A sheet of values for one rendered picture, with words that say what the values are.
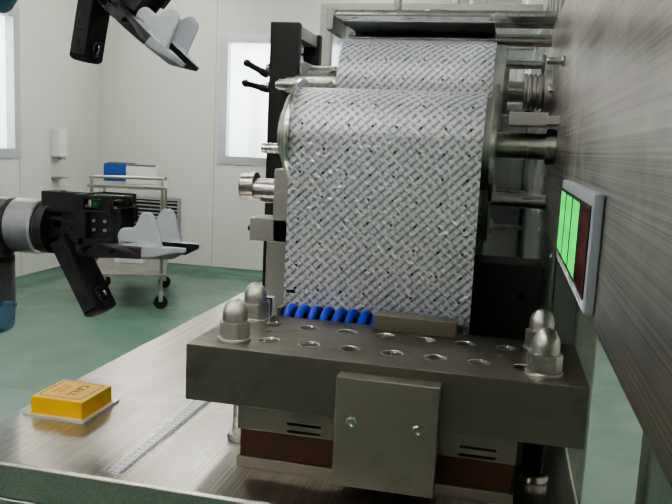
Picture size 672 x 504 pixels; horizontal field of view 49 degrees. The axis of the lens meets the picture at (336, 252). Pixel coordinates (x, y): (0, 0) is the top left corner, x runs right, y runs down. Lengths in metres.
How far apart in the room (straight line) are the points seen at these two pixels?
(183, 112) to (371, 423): 6.46
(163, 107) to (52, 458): 6.42
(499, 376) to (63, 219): 0.62
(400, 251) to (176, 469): 0.36
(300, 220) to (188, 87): 6.19
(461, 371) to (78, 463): 0.41
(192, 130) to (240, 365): 6.33
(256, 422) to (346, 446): 0.11
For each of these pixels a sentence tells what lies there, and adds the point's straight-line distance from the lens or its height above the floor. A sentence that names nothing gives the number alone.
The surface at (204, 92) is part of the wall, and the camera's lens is 7.03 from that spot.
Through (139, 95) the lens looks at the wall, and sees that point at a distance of 7.30.
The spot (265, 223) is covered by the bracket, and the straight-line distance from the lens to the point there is 1.02.
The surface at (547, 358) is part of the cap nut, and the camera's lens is 0.74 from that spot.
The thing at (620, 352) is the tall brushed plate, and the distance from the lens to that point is 0.36.
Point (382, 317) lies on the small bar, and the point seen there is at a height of 1.05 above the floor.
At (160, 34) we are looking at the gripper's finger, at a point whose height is 1.37.
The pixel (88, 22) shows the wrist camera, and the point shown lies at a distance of 1.09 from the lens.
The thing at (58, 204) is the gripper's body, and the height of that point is 1.15.
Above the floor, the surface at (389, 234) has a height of 1.14.
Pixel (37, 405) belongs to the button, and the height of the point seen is 0.91.
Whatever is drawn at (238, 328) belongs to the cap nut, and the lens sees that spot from 0.79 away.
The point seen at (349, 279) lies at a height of 1.08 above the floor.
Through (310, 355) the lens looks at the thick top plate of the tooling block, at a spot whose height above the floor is 1.03.
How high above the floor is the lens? 1.24
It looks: 8 degrees down
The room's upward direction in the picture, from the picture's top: 3 degrees clockwise
